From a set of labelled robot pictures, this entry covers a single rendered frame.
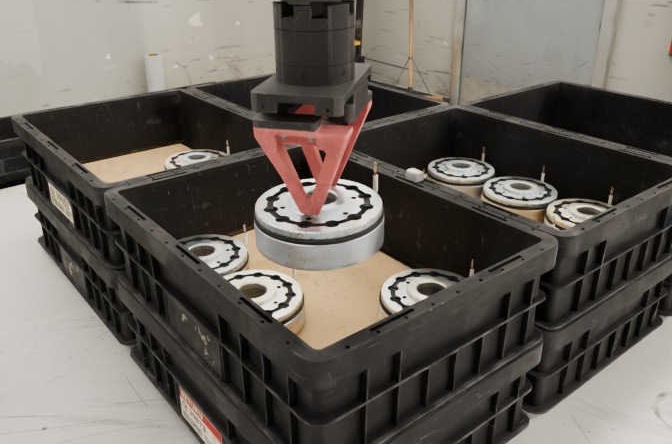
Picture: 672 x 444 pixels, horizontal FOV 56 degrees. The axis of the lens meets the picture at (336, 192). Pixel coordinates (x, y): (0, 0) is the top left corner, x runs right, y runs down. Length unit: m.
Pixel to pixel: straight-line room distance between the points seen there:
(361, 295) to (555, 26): 3.42
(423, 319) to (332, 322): 0.18
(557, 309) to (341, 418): 0.30
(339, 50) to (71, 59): 3.64
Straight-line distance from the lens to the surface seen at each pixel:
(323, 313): 0.67
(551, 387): 0.77
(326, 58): 0.43
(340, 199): 0.49
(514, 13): 4.16
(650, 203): 0.77
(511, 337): 0.64
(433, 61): 4.62
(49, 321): 0.97
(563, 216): 0.85
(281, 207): 0.50
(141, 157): 1.16
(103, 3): 4.08
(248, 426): 0.57
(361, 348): 0.46
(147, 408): 0.78
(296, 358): 0.45
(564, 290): 0.70
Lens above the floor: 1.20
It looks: 23 degrees down
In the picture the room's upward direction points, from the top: straight up
